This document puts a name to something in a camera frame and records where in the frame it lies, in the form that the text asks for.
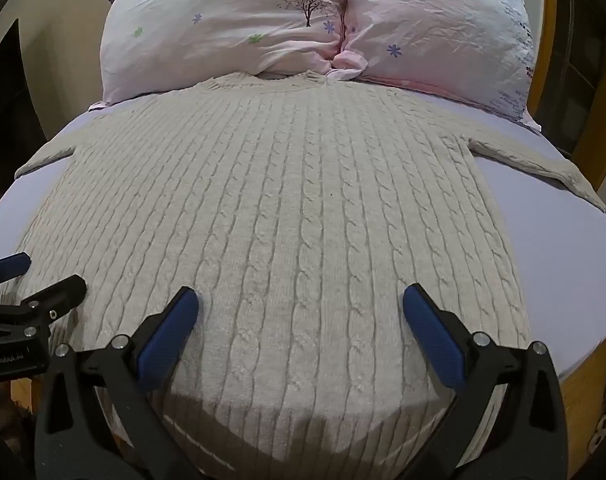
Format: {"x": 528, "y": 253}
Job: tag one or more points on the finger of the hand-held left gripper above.
{"x": 58, "y": 297}
{"x": 10, "y": 264}

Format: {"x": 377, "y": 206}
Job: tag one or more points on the floral pink pillow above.
{"x": 433, "y": 35}

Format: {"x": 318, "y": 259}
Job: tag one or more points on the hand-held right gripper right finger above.
{"x": 433, "y": 335}

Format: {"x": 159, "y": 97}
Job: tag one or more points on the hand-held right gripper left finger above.
{"x": 165, "y": 332}

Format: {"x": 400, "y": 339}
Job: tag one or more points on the floral white pillow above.
{"x": 223, "y": 25}

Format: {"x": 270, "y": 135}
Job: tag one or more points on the wooden bed frame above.
{"x": 583, "y": 390}

